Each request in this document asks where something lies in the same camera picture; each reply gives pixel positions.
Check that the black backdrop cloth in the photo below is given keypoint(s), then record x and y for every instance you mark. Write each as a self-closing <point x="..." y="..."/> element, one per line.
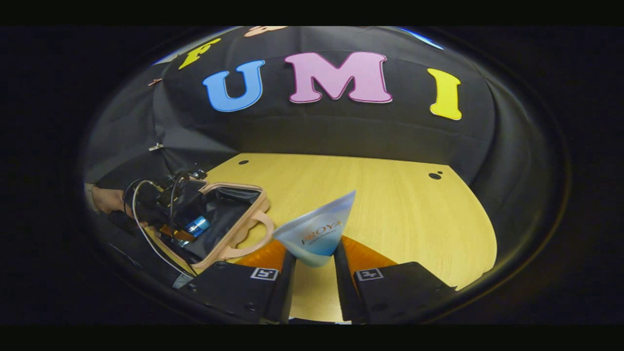
<point x="317" y="131"/>

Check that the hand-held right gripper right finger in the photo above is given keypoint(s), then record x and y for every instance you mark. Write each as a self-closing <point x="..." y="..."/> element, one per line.
<point x="404" y="292"/>

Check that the pink suitcase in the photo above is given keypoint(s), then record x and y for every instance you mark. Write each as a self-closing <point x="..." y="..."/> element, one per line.
<point x="229" y="214"/>

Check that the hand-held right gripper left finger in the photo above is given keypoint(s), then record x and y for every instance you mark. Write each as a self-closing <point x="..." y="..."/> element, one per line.
<point x="234" y="292"/>

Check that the white clip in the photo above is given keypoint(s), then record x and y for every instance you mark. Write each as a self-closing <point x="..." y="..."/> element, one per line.
<point x="156" y="146"/>

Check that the pink clip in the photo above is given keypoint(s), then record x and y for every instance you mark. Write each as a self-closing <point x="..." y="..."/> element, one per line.
<point x="155" y="82"/>

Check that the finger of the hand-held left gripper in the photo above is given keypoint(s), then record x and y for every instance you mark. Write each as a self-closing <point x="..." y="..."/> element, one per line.
<point x="175" y="234"/>

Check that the blue and white skincare tube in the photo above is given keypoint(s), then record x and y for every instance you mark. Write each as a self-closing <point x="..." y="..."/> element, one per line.
<point x="317" y="229"/>

